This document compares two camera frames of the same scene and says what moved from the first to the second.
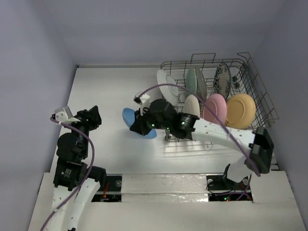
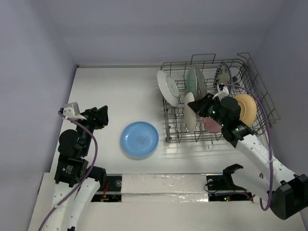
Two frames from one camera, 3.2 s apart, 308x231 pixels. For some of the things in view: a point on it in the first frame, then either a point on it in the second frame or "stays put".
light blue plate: [128, 117] -> [139, 138]
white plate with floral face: [170, 92] stays put
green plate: [191, 81] stays put
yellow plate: [240, 111] stays put
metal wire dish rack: [229, 91] stays put
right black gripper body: [138, 123] -> [205, 109]
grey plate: [202, 83] stays put
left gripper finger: [96, 118] -> [103, 119]
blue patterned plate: [222, 80] stays put
